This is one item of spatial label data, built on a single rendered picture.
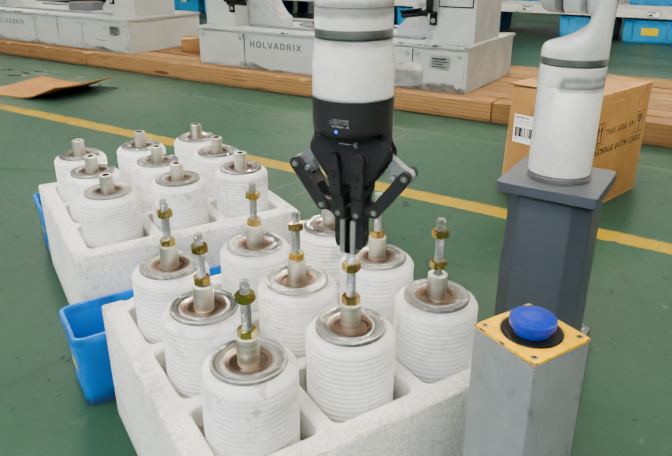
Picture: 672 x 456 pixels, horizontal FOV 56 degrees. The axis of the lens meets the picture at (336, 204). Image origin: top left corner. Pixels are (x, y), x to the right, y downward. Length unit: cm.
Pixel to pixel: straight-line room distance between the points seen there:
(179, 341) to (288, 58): 243
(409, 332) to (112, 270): 53
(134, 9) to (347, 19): 330
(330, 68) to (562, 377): 33
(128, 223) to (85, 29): 304
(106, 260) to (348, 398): 53
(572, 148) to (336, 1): 52
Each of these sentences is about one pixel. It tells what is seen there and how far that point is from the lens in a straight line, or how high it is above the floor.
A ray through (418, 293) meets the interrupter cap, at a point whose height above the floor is 25.
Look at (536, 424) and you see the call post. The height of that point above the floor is 25.
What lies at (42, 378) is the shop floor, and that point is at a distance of 113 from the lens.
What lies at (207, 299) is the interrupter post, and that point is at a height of 27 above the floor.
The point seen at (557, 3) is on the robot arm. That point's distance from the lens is 95.
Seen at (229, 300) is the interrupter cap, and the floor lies 25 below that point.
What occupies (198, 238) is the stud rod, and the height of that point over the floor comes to 34.
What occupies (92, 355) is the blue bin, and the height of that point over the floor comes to 9.
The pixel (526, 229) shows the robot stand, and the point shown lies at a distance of 100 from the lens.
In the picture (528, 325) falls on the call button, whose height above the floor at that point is 33.
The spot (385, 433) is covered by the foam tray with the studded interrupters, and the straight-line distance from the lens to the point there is 68.
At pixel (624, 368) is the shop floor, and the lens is 115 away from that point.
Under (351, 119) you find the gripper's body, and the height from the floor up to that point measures 48.
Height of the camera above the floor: 62
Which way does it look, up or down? 22 degrees down
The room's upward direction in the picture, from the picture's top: straight up
